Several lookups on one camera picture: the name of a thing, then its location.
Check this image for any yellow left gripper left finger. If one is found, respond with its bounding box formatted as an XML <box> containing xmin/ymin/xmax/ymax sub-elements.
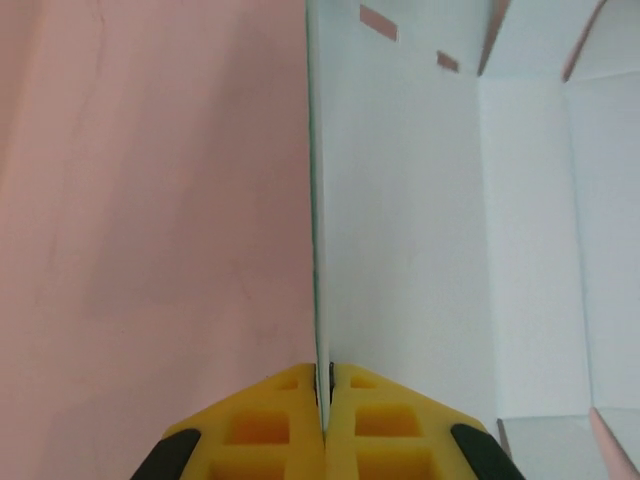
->
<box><xmin>164</xmin><ymin>363</ymin><xmax>327</xmax><ymax>480</ymax></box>

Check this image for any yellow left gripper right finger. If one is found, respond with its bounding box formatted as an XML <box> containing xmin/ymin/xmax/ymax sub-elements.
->
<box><xmin>327</xmin><ymin>362</ymin><xmax>487</xmax><ymax>480</ymax></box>

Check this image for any light teal cloth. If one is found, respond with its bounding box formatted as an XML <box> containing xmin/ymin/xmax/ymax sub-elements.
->
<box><xmin>304</xmin><ymin>0</ymin><xmax>640</xmax><ymax>480</ymax></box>

